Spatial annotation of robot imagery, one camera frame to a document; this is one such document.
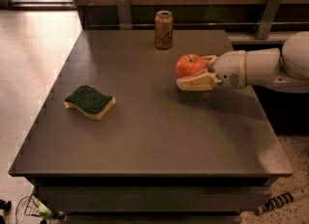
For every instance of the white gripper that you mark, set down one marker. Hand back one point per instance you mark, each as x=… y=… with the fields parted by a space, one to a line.
x=230 y=69

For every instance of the red apple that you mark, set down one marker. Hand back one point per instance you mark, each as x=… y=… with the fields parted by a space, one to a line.
x=189 y=64

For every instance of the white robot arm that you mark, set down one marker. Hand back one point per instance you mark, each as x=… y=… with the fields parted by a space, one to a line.
x=282 y=70

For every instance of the green and yellow sponge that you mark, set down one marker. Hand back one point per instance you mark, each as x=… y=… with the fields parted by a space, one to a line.
x=89 y=102

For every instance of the orange soda can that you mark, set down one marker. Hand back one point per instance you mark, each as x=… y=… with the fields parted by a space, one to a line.
x=163 y=29

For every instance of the grey cabinet with drawers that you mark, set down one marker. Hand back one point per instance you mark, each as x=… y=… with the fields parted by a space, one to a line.
x=159 y=154

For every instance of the wooden shelf with rail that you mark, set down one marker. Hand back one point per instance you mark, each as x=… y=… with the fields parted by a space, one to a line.
x=239 y=18

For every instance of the right metal bracket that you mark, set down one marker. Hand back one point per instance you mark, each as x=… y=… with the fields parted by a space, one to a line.
x=265 y=22

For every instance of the metal bracket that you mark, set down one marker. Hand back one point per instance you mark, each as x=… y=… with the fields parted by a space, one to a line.
x=124 y=14
x=265 y=22

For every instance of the left metal bracket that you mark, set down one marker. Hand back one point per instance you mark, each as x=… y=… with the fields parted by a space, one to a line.
x=124 y=14

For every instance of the striped black white handle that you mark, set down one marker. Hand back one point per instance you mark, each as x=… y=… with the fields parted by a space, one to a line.
x=278 y=202

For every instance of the wire basket with green item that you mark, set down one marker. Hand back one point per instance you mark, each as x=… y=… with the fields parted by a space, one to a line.
x=30 y=206

